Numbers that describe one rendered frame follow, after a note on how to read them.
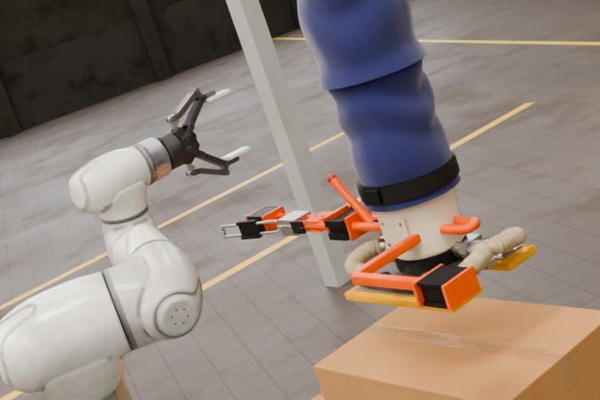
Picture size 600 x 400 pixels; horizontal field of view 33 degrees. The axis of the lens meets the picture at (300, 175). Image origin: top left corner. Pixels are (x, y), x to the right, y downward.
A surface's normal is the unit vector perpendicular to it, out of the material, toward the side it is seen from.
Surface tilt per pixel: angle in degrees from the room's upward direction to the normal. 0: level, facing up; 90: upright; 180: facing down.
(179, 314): 100
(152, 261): 12
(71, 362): 111
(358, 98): 70
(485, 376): 0
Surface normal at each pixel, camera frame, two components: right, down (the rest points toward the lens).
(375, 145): -0.54, 0.11
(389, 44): 0.53, 0.22
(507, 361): -0.32, -0.92
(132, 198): 0.71, 0.21
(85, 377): 0.40, 0.58
